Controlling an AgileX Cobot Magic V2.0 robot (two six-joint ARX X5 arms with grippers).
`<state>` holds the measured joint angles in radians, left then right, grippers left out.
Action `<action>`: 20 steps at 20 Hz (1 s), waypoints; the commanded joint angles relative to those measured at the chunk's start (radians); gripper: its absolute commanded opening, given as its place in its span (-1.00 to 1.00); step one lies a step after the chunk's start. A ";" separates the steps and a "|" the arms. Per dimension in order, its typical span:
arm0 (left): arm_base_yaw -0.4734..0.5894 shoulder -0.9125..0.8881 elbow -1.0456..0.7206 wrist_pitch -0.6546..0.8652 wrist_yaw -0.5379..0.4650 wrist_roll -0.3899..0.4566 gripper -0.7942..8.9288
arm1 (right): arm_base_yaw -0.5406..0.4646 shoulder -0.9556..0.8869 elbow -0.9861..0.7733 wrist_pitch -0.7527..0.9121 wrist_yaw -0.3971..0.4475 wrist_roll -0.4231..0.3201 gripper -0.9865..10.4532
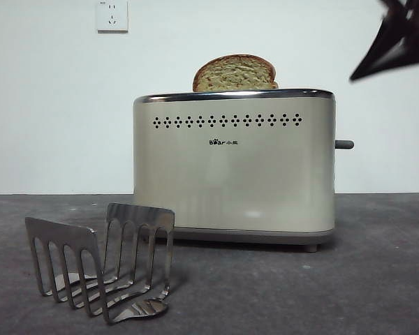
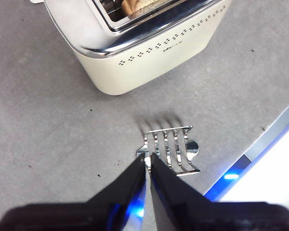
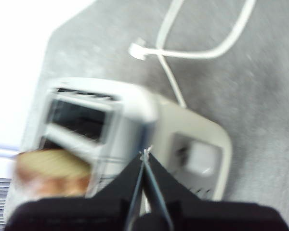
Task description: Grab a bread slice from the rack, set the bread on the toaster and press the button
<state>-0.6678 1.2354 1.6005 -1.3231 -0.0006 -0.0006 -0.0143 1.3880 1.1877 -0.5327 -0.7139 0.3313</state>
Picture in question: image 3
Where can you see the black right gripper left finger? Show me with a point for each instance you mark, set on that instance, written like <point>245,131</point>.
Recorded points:
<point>86,214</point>

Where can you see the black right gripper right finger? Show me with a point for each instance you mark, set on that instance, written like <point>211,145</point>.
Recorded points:
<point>207,216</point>

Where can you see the grey toaster lever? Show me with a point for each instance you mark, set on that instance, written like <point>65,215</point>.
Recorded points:
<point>203,157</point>

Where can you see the brown toast bread slice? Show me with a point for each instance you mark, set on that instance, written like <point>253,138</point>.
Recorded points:
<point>50,166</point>

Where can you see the cream toaster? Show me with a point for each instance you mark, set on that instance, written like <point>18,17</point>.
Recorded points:
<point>135,115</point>

